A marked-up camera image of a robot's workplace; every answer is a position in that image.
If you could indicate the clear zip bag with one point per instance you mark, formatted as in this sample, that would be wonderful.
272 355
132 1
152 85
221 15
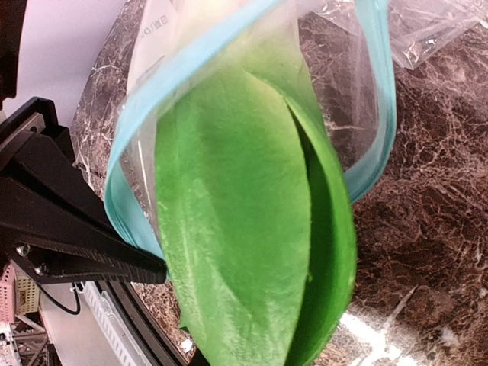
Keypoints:
418 29
161 72

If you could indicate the green white bok choy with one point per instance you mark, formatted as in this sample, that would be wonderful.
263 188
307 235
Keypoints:
254 215

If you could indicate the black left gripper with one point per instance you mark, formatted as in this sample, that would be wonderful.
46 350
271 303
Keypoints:
37 115

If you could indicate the white slotted cable duct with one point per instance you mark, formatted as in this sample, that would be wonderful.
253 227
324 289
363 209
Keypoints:
115 330

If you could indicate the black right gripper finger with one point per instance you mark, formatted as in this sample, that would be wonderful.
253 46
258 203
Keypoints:
54 226

